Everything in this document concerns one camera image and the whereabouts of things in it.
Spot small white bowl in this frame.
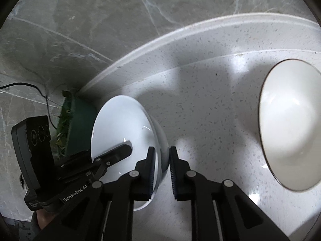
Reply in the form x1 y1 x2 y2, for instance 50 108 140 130
91 95 169 211

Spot leafy green vegetables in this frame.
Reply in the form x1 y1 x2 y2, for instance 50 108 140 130
56 105 73 154

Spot person's left forearm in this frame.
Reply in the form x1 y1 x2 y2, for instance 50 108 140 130
30 209 59 233

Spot dark-rimmed floral bowl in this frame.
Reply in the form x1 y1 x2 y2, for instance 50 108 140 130
258 58 321 192

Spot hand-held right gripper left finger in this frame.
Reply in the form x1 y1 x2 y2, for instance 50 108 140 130
33 146 161 241

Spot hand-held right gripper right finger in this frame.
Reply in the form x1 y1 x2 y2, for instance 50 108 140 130
169 146 291 241

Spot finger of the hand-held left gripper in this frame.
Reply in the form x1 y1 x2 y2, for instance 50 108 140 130
60 150 92 169
93 144 132 166

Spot green plastic basin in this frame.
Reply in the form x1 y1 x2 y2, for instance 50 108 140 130
56 92 98 157

